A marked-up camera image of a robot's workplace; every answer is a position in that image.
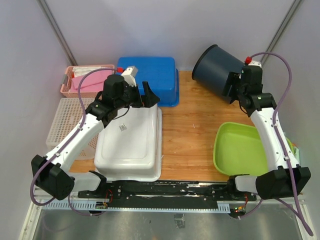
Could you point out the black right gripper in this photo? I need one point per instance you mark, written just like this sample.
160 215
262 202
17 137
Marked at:
233 79

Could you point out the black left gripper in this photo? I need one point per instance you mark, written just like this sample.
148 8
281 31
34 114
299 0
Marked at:
149 99

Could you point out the blue plastic tub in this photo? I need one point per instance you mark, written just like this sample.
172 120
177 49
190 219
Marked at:
160 73

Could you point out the black round bucket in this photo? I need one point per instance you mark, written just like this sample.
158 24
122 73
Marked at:
212 70

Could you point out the large white plastic tub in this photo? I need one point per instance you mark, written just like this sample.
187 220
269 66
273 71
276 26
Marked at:
130 148

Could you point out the lime green plastic tub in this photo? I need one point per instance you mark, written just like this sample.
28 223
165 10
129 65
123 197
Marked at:
238 150

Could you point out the white perforated plastic basket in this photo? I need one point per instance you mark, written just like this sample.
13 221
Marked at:
67 116

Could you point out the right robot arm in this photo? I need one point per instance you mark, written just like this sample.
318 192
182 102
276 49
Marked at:
285 177

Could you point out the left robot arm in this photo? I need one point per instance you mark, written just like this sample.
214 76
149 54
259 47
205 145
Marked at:
51 172

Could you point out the pink folded cloth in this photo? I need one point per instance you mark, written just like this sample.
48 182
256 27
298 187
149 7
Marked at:
93 83

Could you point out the white folded cloth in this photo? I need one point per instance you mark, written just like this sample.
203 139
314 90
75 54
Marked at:
83 70

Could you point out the pink plastic basket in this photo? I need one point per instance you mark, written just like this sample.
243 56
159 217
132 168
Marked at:
67 82

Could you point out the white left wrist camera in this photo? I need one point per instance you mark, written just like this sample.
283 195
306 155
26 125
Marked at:
129 75

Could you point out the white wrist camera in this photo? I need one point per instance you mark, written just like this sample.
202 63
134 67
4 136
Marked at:
129 75
249 61

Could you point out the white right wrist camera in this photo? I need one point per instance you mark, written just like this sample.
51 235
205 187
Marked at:
249 61

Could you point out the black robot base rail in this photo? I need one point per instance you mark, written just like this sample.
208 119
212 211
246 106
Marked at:
166 190

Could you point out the white slotted cable duct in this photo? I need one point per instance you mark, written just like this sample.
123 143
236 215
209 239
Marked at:
147 205

